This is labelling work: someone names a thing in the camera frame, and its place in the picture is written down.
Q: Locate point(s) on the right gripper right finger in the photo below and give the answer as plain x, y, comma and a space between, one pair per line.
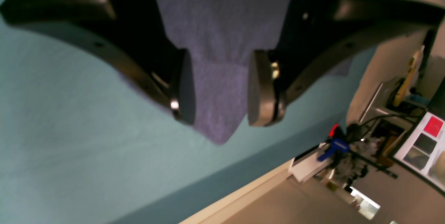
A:
319, 34

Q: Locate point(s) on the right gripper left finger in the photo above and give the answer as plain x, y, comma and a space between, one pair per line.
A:
114, 39

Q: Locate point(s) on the blue-grey T-shirt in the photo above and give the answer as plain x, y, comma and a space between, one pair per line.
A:
216, 38

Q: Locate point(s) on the blue orange clamp bottom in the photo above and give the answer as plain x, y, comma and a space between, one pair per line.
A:
336, 144

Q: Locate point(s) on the teal table cloth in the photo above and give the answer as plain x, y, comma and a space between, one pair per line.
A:
79, 145

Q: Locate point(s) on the white drawer unit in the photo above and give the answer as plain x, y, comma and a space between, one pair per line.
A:
306, 165

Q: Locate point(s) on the black plastic bag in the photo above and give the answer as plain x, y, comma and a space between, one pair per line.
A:
350, 166

